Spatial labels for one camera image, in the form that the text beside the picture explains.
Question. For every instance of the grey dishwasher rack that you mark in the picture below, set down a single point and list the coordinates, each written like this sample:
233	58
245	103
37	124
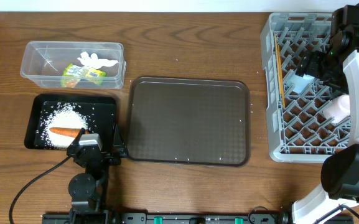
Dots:
297	129

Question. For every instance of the orange carrot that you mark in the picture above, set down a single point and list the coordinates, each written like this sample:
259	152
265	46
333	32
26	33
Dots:
68	132

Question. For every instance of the dark brown serving tray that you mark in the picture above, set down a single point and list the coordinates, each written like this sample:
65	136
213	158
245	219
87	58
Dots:
189	121

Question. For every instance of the black plastic tray bin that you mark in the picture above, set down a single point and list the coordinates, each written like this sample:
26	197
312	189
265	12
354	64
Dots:
41	99

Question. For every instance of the clear plastic bin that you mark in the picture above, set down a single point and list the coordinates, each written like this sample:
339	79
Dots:
44	62

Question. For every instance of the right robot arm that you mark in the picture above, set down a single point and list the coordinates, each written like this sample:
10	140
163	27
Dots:
339	179

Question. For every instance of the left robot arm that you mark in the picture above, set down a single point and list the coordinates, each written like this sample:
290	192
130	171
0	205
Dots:
88	190

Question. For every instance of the pile of white rice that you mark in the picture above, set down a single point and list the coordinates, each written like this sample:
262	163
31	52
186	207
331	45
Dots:
94	117

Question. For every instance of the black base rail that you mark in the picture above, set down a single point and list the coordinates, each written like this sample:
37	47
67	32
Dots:
142	218

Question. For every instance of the light blue cup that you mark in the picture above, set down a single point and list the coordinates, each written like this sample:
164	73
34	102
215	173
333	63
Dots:
300	83

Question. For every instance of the pale pink cup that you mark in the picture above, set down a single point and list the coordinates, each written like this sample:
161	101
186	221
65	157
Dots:
339	109

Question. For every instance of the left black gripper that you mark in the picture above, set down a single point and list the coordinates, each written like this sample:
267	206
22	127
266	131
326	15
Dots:
116	160

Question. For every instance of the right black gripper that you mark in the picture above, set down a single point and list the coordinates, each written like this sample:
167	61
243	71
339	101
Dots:
310	63

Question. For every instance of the green snack wrapper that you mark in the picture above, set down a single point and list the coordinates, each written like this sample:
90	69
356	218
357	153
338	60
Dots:
73	74

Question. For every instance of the white tissue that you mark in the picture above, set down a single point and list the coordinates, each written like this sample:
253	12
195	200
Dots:
95	62

